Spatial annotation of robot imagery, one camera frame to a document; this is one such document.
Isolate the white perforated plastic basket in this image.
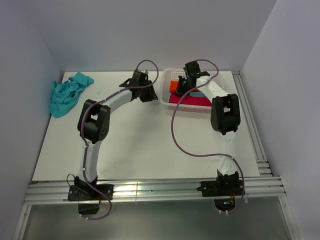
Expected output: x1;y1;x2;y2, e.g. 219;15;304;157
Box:
160;67;213;114

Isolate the crimson red t shirt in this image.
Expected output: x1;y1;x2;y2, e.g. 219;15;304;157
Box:
168;95;212;107

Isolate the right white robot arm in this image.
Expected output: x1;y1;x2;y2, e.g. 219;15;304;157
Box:
170;59;243;195

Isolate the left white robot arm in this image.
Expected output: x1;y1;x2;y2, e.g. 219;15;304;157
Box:
74;69;158;200

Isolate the rolled orange t shirt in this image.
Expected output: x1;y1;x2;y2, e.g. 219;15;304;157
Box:
169;80;193;95

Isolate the rolled teal t shirt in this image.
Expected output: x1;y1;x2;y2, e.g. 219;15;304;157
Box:
164;91;205;102

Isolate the crumpled teal t shirt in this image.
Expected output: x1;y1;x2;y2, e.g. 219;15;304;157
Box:
50;72;95;118

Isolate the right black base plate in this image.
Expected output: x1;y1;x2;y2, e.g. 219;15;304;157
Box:
196;179;245;197

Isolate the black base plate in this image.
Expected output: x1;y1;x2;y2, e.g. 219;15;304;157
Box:
196;179;245;197
67;183;115;202

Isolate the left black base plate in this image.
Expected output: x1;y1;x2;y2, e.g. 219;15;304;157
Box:
67;183;115;202

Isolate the aluminium mounting rail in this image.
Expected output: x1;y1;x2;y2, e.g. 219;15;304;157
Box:
23;72;286;205

